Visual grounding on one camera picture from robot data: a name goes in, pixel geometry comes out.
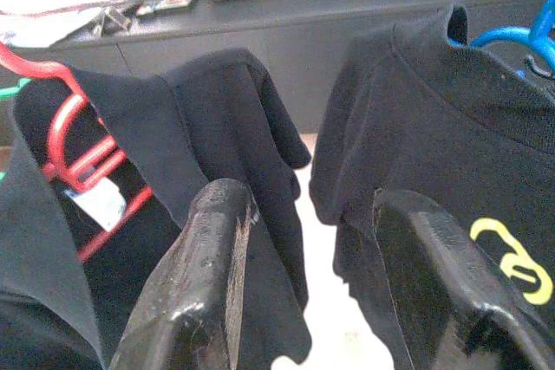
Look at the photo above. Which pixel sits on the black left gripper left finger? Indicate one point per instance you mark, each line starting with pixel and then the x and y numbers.
pixel 195 257

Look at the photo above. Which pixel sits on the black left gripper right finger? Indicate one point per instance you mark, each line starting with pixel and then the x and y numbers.
pixel 433 279

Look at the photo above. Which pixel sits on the red plastic hanger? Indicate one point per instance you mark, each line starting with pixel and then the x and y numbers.
pixel 86 166

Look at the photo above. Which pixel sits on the plain black shirt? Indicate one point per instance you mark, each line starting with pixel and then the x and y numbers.
pixel 208 97

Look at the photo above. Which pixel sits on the green plastic hanger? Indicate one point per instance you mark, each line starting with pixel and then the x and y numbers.
pixel 13 90

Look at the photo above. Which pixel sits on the blue plastic hanger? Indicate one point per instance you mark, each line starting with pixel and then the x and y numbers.
pixel 498 34

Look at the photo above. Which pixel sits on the black shirt green logo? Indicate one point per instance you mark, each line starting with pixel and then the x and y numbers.
pixel 433 127

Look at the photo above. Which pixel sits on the black TV cabinet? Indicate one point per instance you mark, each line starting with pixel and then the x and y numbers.
pixel 260 49

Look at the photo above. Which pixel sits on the white paper stack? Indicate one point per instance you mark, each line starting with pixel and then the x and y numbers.
pixel 43 27

